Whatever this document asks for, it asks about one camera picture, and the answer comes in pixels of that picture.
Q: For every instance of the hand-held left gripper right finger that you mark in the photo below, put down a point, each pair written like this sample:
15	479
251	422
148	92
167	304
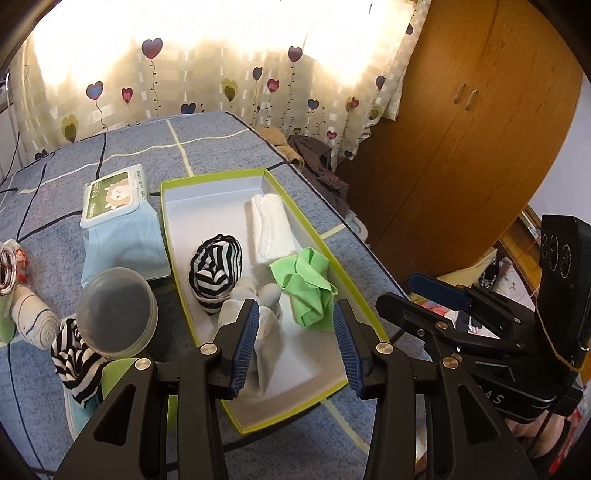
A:
348	350

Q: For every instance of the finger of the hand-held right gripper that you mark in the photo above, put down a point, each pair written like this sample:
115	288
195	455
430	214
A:
438	290
401	314

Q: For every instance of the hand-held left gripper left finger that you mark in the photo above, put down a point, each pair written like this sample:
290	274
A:
244	346

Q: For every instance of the grey sock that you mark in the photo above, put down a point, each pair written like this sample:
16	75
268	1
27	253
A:
272	318

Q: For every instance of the green cloth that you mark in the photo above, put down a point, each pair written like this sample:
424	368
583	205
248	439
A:
304	286

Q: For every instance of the black white striped sock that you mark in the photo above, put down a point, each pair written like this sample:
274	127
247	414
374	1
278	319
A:
76	364
217	272

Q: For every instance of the white towel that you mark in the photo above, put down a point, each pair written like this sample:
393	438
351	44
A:
272	226

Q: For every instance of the green rimmed white box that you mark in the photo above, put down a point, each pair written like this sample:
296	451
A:
198	203

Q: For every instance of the clear plastic lid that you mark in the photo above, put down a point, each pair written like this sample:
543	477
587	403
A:
117	309

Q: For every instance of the green round container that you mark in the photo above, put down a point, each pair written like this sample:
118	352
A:
115	376

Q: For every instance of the brown checkered garment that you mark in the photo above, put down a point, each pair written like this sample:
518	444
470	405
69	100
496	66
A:
318	166

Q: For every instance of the brown wooden wardrobe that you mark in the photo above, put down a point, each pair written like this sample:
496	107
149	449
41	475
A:
461	115

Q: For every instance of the light blue wet wipes pack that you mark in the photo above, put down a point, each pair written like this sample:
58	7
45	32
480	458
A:
120	221

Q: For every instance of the blue face mask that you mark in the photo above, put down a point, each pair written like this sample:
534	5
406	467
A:
78	415

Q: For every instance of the beige cloth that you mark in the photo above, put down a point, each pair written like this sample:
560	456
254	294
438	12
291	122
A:
279	141

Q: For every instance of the white patterned sock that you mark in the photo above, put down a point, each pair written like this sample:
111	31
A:
34	318

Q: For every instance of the green sock with brown trim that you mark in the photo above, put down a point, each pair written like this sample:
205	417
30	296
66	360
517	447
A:
4	318

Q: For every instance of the heart print curtain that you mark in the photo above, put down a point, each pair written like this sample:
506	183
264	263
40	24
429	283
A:
184	55

